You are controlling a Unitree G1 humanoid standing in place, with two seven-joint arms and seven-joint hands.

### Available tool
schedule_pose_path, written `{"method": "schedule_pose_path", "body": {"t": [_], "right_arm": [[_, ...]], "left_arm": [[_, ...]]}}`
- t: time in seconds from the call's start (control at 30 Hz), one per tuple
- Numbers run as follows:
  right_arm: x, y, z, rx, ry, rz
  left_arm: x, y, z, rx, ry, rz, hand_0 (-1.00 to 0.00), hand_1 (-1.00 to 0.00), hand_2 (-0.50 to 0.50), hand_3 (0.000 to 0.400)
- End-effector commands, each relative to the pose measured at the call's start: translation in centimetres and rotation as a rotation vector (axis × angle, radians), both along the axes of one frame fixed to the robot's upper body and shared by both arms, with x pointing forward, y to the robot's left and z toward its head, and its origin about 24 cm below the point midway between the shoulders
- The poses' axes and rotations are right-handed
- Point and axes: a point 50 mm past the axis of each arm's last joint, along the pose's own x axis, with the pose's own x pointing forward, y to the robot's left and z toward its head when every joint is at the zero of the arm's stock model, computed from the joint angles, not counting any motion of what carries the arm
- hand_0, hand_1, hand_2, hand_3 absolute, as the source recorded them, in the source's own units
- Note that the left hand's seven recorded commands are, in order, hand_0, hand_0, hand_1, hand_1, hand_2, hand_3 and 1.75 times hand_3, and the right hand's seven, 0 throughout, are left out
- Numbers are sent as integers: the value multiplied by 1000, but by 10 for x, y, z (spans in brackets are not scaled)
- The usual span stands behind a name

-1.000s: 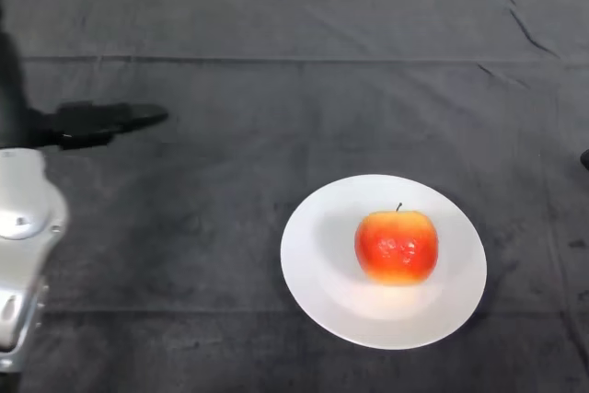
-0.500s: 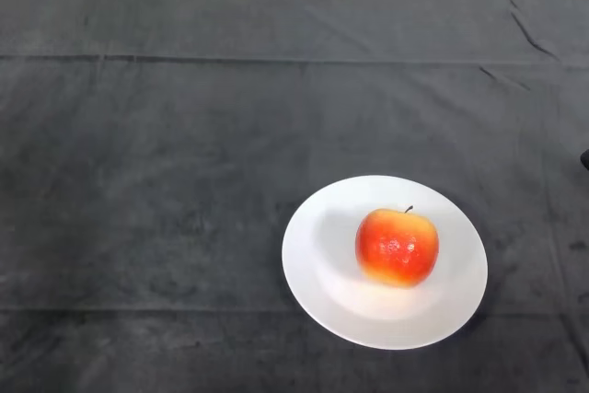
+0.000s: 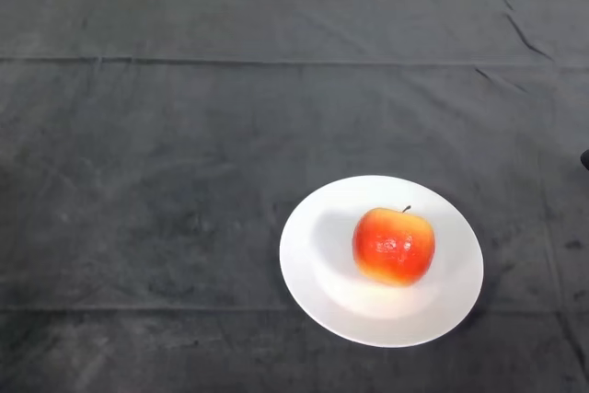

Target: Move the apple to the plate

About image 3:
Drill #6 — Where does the white round plate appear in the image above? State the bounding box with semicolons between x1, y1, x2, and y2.
278;174;485;349

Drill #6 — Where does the black cloth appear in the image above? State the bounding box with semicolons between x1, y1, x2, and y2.
0;0;589;393

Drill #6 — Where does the red and yellow apple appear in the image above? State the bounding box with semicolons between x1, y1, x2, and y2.
352;204;436;288

